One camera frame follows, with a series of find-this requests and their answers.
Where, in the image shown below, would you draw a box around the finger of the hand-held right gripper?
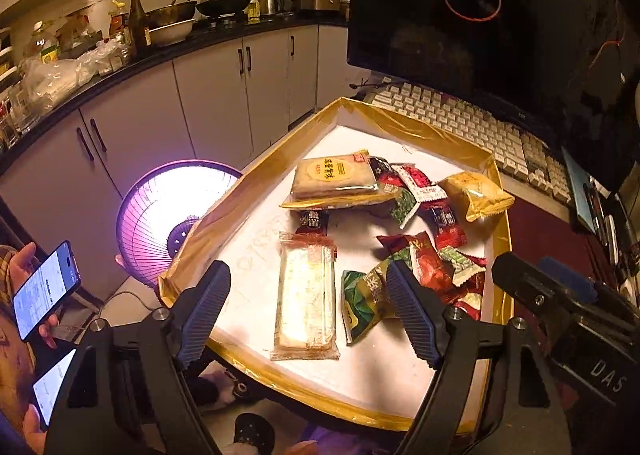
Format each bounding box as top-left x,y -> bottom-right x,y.
492,251 -> 576,323
539,256 -> 596,303

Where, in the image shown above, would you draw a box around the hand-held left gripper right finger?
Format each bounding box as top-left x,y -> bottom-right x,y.
385,261 -> 571,455

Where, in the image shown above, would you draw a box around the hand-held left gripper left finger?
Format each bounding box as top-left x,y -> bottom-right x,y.
45,261 -> 232,455

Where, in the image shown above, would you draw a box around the green yellow snack packet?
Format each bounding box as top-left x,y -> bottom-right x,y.
340,259 -> 403,347

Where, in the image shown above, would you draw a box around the plain red snack packet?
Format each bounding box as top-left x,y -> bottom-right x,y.
447,269 -> 487,321

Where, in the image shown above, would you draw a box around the dark red glossy packet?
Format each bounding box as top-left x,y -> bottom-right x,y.
376,231 -> 463,293

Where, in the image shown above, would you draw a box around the gold-rimmed white tray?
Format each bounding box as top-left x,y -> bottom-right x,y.
157,96 -> 516,436

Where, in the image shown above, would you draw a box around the red black snack packet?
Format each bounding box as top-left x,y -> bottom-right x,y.
424,202 -> 468,251
296,209 -> 331,237

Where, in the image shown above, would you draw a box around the golden snack packet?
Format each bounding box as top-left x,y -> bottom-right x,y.
439,171 -> 516,222

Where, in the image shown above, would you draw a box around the pale long wafer packet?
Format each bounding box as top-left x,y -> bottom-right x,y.
270,231 -> 342,362

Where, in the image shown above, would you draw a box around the white red-print snack packet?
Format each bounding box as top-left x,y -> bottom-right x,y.
395,165 -> 448,204

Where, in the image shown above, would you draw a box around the dark snack packet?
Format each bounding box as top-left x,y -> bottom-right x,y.
369,156 -> 407,192

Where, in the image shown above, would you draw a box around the yellow-label cake packet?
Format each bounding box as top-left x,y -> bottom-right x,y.
279,149 -> 383,212

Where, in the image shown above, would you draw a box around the dark red table cloth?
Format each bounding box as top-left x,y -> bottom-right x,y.
500,195 -> 621,286

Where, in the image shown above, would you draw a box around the white slipper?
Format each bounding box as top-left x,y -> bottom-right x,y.
195,370 -> 251,406

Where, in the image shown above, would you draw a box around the round pink heater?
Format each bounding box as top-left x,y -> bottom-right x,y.
116,161 -> 245,293

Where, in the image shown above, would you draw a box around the dark dotted slipper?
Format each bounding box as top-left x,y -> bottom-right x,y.
222,412 -> 276,455

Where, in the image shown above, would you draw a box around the black smartphone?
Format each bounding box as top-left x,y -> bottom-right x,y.
12,240 -> 82,342
32,349 -> 78,428

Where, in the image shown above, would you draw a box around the white grey keyboard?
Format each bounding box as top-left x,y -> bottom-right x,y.
364,77 -> 576,208

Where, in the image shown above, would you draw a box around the kitchen counter with grey cabinets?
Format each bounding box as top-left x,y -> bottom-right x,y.
0,10 -> 350,256

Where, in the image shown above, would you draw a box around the clear plastic bags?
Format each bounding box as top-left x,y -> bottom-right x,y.
20,37 -> 133,108

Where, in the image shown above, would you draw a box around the steel mixing bowl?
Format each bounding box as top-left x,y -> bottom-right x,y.
148,19 -> 197,46

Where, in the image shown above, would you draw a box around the black computer monitor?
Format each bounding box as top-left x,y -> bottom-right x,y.
346,0 -> 640,196

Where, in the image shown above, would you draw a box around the dark sauce bottle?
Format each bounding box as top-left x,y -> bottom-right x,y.
128,0 -> 152,56

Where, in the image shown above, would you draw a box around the dark open wok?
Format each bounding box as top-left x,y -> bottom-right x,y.
145,0 -> 198,28

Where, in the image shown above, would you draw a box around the cooking oil bottle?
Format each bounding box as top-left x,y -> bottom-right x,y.
30,21 -> 61,63

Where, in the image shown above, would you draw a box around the steel pot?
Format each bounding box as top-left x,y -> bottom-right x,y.
291,0 -> 343,13

